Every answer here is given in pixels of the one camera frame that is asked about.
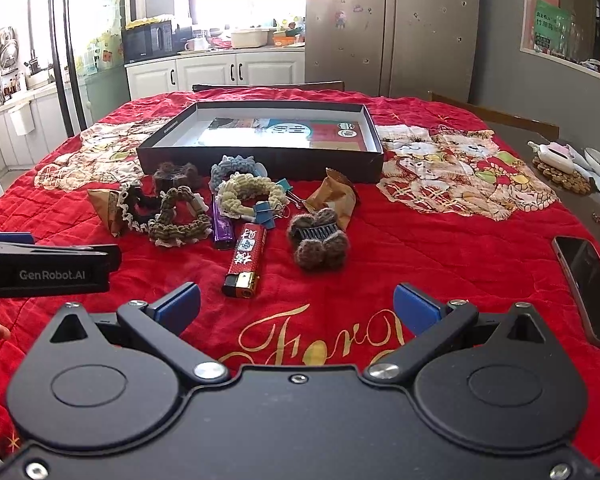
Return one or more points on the white kitchen cabinet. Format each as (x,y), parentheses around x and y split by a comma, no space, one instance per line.
(205,72)

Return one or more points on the olive braided scrunchie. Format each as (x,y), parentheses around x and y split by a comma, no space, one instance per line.
(160,227)

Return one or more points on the black scrunchie with white lace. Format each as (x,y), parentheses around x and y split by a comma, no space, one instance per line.
(140,206)

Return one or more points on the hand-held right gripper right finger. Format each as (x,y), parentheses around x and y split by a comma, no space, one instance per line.
(414,305)

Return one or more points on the purple lighter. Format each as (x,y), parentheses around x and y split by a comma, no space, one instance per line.
(223,232)

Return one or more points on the green wall poster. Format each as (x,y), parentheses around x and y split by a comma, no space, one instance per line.
(550,30)

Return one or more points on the cream knitted scrunchie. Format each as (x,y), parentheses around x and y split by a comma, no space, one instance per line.
(240,187)

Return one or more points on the red printed blanket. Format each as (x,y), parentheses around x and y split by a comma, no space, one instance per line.
(430,260)

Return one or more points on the brown woven trivet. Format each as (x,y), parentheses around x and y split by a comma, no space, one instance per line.
(565,180)

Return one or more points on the black microwave oven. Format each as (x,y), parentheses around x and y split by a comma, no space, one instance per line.
(145,42)

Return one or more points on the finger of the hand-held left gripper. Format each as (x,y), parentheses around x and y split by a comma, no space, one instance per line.
(10,237)

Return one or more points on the white mug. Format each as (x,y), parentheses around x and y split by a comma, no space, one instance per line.
(196,44)

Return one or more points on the blue knitted scrunchie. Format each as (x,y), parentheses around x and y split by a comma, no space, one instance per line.
(230,165)

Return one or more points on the white hanging bin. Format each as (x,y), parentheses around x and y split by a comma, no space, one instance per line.
(22,117)

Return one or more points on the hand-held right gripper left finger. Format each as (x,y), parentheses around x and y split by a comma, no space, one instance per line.
(181,305)

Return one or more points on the blue binder clip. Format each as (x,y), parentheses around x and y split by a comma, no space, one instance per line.
(263,212)
(283,186)

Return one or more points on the black cardboard box tray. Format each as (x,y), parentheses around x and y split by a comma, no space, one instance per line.
(310,162)

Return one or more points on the red lighter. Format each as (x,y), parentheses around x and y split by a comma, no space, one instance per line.
(245,260)

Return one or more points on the grey refrigerator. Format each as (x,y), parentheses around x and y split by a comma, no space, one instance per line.
(390,35)

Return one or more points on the doll fridge magnet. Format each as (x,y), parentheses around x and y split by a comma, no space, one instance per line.
(340,18)

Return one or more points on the black smartphone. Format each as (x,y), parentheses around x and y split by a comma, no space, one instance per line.
(585,285)

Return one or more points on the brown pyramid snack packet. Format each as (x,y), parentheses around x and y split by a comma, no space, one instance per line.
(337,195)
(105,207)

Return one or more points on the white plastic basin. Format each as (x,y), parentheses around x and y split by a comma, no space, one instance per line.
(250,39)

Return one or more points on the printed paper sheet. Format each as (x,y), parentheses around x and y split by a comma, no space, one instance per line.
(290,132)

